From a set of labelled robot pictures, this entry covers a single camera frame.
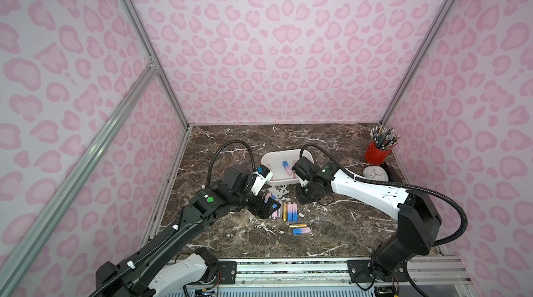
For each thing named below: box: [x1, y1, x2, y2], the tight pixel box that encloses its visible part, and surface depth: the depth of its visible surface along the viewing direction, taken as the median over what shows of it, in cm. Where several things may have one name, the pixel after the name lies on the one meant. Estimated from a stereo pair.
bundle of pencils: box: [369, 117, 400, 151], surface depth 95 cm
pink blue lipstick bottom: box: [292, 226, 311, 235], surface depth 83 cm
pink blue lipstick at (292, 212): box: [287, 203, 298, 222], surface depth 87 cm
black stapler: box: [380, 161, 404, 183], surface depth 97 cm
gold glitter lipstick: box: [281, 201, 289, 222], surface depth 88 cm
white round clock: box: [362, 165, 389, 182], surface depth 99 cm
